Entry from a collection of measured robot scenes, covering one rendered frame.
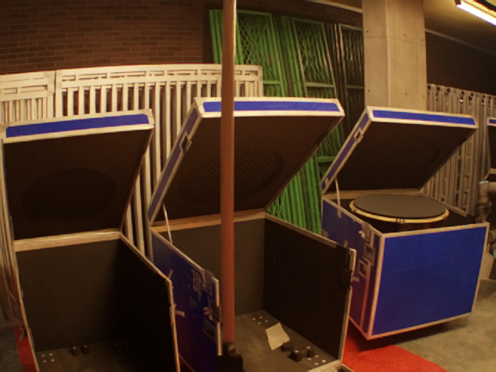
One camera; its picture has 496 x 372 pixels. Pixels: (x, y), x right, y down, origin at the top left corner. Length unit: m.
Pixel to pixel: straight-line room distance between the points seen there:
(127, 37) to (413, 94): 3.07
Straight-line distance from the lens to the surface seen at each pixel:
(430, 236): 3.31
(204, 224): 3.28
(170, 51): 5.34
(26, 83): 3.73
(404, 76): 4.62
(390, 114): 3.29
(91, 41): 5.04
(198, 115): 2.26
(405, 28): 4.70
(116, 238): 3.06
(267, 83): 5.40
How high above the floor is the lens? 1.84
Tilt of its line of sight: 12 degrees down
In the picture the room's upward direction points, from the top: 1 degrees clockwise
